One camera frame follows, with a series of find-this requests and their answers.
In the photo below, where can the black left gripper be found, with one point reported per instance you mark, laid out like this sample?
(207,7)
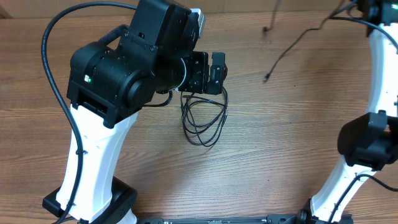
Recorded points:
(198,83)

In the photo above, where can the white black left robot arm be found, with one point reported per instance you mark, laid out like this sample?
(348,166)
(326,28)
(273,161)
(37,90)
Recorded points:
(111,80)

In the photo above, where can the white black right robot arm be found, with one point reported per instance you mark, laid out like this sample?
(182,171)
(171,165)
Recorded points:
(369,142)

